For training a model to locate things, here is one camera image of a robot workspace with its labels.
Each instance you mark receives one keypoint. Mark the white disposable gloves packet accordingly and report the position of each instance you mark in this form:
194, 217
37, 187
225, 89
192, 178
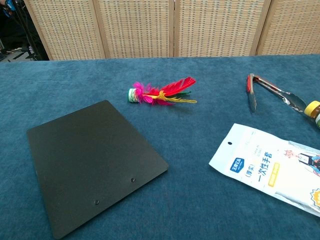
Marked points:
270, 165

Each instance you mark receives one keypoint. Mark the woven rattan folding screen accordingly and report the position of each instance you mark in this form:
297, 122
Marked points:
160, 27

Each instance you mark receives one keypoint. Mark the metal tongs with red grip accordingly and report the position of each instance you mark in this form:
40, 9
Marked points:
252, 100

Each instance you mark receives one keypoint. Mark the bottle with yellow cap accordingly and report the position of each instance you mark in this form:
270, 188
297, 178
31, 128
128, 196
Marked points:
315, 111

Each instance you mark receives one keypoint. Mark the colourful feather shuttlecock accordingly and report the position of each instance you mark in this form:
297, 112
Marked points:
160, 93

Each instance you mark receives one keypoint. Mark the black clipboard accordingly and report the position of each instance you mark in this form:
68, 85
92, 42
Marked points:
92, 160

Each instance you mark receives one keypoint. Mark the black tripod stand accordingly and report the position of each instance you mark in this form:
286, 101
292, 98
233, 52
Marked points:
22, 27

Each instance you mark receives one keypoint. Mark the blue velvet tablecloth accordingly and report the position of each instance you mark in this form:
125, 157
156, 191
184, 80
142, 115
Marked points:
190, 200

